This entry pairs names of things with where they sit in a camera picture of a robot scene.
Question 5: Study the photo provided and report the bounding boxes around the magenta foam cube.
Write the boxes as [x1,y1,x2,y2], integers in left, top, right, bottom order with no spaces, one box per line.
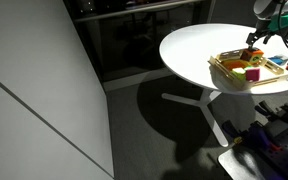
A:
[246,68,260,81]

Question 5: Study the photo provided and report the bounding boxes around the orange plush number block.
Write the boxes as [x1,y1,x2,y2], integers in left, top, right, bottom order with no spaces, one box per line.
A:
[240,48,263,65]

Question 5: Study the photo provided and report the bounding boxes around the white table leg base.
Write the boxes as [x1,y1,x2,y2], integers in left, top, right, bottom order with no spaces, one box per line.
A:
[162,89,229,147]

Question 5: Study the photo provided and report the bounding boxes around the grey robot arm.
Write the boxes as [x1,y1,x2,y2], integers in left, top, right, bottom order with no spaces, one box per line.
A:
[246,0,288,48]

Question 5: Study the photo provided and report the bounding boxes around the black perforated mounting board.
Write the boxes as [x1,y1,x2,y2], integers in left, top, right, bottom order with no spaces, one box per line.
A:
[256,121,288,180]

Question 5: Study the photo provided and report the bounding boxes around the yellow banana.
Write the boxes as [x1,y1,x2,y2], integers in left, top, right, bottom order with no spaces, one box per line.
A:
[222,60,248,71]

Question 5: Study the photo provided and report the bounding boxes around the purple orange clamp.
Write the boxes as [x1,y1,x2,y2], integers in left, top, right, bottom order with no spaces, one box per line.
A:
[222,120,271,149]

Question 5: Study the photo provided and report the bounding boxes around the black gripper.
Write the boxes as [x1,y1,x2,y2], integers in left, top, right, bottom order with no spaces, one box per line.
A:
[246,20,273,48]

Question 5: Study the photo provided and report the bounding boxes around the blue foam cube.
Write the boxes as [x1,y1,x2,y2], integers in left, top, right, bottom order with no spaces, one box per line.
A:
[270,55,288,65]

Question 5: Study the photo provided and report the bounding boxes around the wooden tray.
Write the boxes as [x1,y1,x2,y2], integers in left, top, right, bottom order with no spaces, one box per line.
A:
[209,48,288,90]

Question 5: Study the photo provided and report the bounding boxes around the light green foam cube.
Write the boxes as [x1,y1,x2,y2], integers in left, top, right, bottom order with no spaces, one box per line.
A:
[231,68,246,81]

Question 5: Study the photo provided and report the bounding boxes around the orange clamp far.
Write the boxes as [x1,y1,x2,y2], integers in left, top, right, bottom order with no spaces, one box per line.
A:
[255,101,288,124]

